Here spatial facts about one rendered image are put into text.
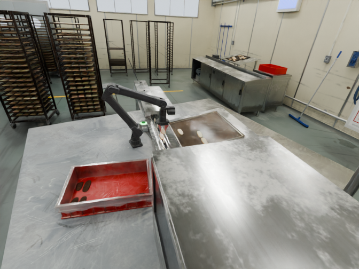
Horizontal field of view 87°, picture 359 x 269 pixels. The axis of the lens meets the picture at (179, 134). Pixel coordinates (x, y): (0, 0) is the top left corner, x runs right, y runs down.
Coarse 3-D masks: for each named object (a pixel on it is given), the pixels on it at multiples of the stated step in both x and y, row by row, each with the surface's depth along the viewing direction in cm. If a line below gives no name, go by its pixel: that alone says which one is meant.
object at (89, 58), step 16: (64, 16) 312; (80, 16) 280; (64, 48) 321; (80, 48) 329; (64, 64) 321; (80, 64) 323; (96, 64) 317; (64, 80) 319; (80, 80) 322; (96, 80) 354; (80, 96) 337; (96, 96) 342; (80, 112) 353
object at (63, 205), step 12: (72, 168) 115; (84, 168) 119; (96, 168) 121; (108, 168) 123; (120, 168) 125; (132, 168) 127; (144, 168) 129; (72, 180) 111; (72, 192) 110; (60, 204) 93; (72, 204) 93; (84, 204) 94; (96, 204) 95; (108, 204) 97; (120, 204) 99
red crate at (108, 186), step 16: (96, 176) 124; (112, 176) 125; (128, 176) 126; (144, 176) 126; (80, 192) 112; (96, 192) 113; (112, 192) 113; (128, 192) 114; (144, 192) 114; (96, 208) 98; (112, 208) 101; (128, 208) 103
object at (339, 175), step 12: (180, 108) 233; (192, 108) 235; (204, 108) 236; (228, 108) 240; (144, 120) 200; (240, 120) 211; (168, 132) 180; (264, 132) 188; (276, 132) 189; (288, 144) 171; (300, 156) 155; (312, 156) 156; (324, 168) 143; (336, 168) 143; (336, 180) 132; (348, 180) 132
